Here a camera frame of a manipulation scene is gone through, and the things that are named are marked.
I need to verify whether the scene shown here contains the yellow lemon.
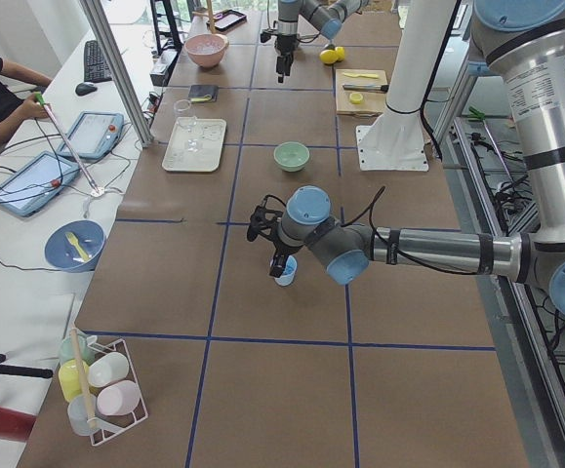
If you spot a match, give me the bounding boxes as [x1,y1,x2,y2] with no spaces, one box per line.
[335,46,345,61]
[319,49,340,65]

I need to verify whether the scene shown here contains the blue bowl with fork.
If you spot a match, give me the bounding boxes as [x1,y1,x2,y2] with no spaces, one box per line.
[44,219,105,273]

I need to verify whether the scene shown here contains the white wire cup rack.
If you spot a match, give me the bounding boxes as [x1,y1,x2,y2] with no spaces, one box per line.
[58,329,149,447]

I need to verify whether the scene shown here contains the aluminium frame post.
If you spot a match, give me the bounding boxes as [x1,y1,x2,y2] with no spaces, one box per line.
[80,0,153,148]

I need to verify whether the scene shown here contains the yellow plastic knife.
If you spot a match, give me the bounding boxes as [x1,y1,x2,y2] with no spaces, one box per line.
[342,72,380,80]

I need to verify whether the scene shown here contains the pink bowl of ice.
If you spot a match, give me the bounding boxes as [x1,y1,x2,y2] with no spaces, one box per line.
[184,33,229,68]

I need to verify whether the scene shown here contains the green bowl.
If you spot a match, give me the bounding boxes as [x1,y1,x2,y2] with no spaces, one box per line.
[273,141,310,173]

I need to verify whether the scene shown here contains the far teach pendant tablet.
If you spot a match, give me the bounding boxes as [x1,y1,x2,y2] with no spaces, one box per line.
[66,111,125,161]

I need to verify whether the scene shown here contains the wooden cutting board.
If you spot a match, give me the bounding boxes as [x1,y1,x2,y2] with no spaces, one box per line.
[335,69,388,115]

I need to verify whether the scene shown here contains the black computer mouse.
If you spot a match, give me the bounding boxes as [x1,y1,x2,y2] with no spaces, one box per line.
[75,82,98,97]

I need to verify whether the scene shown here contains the light blue cup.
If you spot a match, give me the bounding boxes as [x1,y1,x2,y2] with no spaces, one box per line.
[274,255,298,287]

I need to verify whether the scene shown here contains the teach pendant tablet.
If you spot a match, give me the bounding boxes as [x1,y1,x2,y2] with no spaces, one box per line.
[66,111,125,161]
[0,151,80,217]

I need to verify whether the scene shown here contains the grey folded cloth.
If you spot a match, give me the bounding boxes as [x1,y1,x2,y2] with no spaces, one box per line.
[187,84,219,103]

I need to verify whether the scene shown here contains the clear wine glass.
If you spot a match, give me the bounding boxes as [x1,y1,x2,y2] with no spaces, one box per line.
[174,98,205,156]

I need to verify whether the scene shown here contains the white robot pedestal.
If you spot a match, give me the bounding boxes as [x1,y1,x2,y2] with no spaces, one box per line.
[357,0,459,172]

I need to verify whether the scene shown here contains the near teach pendant tablet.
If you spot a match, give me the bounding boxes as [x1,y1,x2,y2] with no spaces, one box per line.
[0,151,80,217]

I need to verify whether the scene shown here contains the cream bear tray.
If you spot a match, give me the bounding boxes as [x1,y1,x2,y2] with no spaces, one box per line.
[161,117,226,173]

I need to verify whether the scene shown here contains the lemon half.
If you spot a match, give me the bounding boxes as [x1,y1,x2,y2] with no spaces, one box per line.
[349,92,364,104]

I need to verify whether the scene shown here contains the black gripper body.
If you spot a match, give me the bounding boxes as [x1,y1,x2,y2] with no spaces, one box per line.
[274,33,296,72]
[269,228,302,263]

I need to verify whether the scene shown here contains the black keyboard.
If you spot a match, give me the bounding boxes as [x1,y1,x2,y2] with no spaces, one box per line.
[83,40,112,83]

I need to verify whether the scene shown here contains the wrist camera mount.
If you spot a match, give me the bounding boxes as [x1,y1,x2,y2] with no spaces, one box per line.
[247,194,285,244]
[260,28,278,44]

